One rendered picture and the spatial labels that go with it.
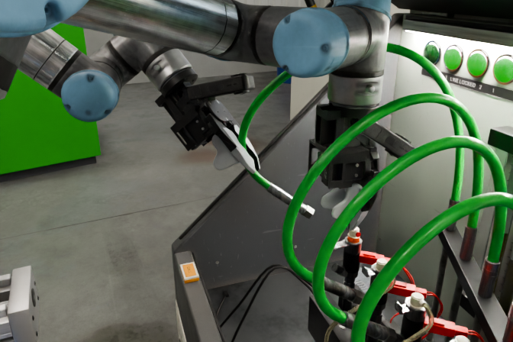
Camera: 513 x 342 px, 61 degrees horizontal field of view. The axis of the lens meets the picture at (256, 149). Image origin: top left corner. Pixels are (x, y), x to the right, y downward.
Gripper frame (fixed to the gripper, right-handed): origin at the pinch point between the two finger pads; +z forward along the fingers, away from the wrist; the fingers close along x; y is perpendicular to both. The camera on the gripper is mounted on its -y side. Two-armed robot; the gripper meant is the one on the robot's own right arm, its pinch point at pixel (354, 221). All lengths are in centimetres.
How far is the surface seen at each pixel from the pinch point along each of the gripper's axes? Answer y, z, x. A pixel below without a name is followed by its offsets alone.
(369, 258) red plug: -1.9, 5.9, 2.4
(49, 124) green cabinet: 84, 72, -319
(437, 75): -13.7, -22.5, -1.9
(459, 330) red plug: -4.1, 6.0, 19.8
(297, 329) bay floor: 3.5, 32.4, -12.2
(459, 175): -19.4, -5.6, 0.5
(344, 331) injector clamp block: 3.2, 17.4, 4.9
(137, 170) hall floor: 20, 115, -301
